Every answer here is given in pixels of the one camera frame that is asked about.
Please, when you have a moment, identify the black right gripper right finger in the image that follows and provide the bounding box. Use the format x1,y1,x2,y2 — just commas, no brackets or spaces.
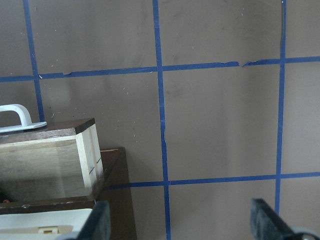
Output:
250,198,297,240

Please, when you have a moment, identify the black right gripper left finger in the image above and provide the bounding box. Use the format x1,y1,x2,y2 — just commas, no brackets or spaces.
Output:
77,201,111,240

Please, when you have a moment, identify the white drawer handle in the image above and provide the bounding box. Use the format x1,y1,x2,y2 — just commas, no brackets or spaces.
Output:
0,104,47,133

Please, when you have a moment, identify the light wooden drawer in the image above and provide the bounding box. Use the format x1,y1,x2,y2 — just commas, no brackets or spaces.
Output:
0,118,104,202

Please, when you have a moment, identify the dark brown wooden cabinet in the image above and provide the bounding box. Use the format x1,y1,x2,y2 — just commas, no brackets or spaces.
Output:
0,147,137,240

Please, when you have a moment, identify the white plastic tray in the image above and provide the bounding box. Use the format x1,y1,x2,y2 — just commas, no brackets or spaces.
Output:
0,208,92,240

